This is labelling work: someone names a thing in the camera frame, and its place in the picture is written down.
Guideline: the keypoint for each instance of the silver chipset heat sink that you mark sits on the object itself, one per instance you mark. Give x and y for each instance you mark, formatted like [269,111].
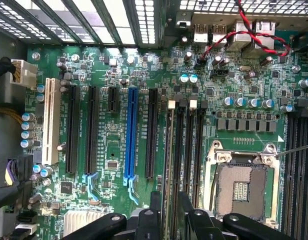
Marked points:
[81,222]

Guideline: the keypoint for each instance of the small black plug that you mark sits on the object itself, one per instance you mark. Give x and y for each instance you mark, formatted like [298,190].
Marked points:
[27,217]

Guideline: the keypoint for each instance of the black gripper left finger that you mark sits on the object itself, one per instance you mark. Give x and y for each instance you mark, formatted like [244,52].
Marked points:
[154,225]

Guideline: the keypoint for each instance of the grey power supply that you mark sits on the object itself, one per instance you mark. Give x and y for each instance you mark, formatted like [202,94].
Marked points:
[6,140]

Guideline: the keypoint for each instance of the blue expansion slot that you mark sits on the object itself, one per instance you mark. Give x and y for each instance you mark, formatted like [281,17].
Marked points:
[131,135]

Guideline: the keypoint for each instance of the open metal PC case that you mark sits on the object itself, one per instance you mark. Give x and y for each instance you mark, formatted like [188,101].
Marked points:
[99,22]

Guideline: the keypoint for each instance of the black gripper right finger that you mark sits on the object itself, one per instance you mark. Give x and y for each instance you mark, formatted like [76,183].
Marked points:
[191,225]

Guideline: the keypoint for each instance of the CPU socket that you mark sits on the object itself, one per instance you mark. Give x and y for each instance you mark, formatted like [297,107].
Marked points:
[241,185]

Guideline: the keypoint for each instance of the green motherboard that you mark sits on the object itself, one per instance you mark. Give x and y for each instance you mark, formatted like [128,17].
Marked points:
[111,140]

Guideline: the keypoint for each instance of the tall silver rear port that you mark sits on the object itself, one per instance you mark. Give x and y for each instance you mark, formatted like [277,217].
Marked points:
[265,33]
[240,37]

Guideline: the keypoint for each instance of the short black expansion slot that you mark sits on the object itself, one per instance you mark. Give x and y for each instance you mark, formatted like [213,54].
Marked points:
[113,100]

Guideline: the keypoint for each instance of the white expansion slot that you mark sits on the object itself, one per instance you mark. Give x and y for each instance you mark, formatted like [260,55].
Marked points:
[51,120]

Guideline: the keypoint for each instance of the thin steel locking lever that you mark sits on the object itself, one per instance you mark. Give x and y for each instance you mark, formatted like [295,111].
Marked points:
[296,150]

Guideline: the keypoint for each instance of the long black expansion slot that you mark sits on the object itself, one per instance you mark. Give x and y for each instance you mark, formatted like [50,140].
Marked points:
[92,130]
[71,130]
[151,135]

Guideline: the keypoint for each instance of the white power connector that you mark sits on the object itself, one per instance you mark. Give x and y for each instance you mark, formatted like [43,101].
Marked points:
[25,73]

